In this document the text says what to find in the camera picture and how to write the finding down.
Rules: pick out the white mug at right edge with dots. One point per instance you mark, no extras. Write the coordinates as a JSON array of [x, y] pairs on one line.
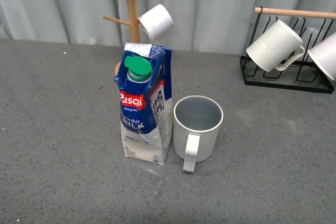
[[323, 55]]

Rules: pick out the white curtain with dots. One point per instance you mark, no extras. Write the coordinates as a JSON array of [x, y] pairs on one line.
[[199, 25]]

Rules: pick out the small white cup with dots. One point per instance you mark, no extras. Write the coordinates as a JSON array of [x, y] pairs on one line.
[[156, 22]]

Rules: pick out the white ribbed mug on rack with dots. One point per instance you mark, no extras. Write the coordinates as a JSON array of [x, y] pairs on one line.
[[277, 48]]

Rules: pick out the wooden mug tree stand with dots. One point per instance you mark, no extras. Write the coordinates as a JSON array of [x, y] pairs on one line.
[[133, 21]]

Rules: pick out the white ribbed mug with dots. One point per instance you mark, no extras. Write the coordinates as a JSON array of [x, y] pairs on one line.
[[197, 120], [277, 48]]

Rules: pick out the black wire mug rack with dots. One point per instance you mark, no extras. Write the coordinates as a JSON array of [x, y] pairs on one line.
[[303, 74]]

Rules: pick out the blue white milk carton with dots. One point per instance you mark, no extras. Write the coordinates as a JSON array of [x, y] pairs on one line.
[[146, 111]]

